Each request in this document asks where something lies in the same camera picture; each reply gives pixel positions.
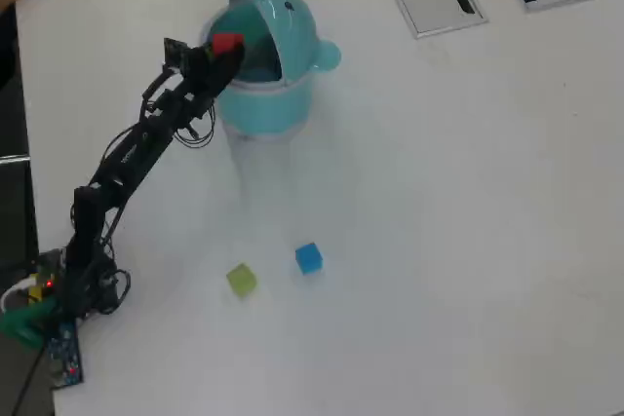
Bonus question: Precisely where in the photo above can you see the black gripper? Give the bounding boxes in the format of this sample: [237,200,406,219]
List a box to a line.
[159,44,246,119]

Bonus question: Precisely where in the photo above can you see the red lego block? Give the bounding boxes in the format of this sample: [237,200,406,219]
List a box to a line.
[213,32,245,57]

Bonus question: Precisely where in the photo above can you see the blue lego block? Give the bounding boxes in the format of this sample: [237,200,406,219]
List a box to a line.
[294,242,325,276]

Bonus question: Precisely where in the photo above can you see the green lego block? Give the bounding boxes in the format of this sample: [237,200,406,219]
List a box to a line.
[225,262,259,299]

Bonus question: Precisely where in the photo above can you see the teal whale-shaped bin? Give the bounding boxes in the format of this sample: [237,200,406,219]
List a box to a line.
[198,0,342,144]

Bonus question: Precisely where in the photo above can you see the black cabinet with metal edge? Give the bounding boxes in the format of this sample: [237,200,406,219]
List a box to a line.
[0,155,39,266]

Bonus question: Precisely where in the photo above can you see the green table clamp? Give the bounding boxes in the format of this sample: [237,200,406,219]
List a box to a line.
[0,298,62,352]

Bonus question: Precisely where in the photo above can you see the blue circuit board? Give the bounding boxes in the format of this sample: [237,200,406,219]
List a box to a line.
[46,321,85,391]

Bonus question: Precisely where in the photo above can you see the black camera cable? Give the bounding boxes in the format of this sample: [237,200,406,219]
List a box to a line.
[99,67,175,169]

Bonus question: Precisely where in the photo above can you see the thin black servo wires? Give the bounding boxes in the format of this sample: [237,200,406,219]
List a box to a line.
[173,98,216,149]

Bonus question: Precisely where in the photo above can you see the white cable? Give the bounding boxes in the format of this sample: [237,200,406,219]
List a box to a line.
[0,277,38,313]

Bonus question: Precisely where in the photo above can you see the black power cable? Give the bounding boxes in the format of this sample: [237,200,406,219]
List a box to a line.
[12,350,50,416]

